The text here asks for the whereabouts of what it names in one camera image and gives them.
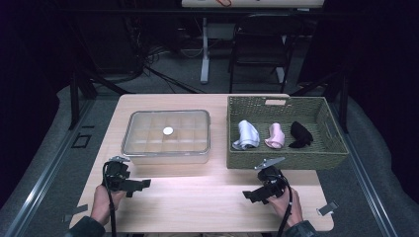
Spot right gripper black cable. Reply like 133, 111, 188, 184
278, 184, 294, 237

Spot light desk top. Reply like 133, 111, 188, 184
181, 0, 326, 9

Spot person's left hand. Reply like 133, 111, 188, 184
90, 185, 126, 226

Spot white compartment storage box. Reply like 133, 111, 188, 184
122, 111, 211, 166

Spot white desk leg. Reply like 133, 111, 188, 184
200, 17, 211, 85
276, 34, 287, 84

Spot green woven basket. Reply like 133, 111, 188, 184
226, 95, 350, 171

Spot black metal stand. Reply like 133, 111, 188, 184
68, 65, 132, 131
291, 70, 350, 134

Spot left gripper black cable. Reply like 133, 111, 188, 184
102, 161, 118, 237

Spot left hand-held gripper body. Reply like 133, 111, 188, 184
103, 156, 136, 193

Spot pink sock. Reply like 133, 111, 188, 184
264, 122, 286, 150

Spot clear plastic box lid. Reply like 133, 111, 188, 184
122, 109, 211, 156

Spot black folding chair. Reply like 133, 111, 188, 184
227, 13, 305, 94

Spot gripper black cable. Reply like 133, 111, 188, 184
102, 161, 118, 237
278, 184, 294, 237

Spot white sock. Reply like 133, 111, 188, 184
231, 119, 261, 151

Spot black sock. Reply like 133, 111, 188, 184
288, 120, 314, 149

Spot grey floor tape strip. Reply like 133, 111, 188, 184
62, 203, 89, 223

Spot black floor cables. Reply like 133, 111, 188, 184
125, 19, 199, 95

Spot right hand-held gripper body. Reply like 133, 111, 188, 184
254, 156, 291, 198

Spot aluminium floor rail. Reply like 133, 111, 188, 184
329, 102, 399, 237
3, 98, 97, 237

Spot person's right hand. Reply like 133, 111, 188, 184
267, 188, 303, 230

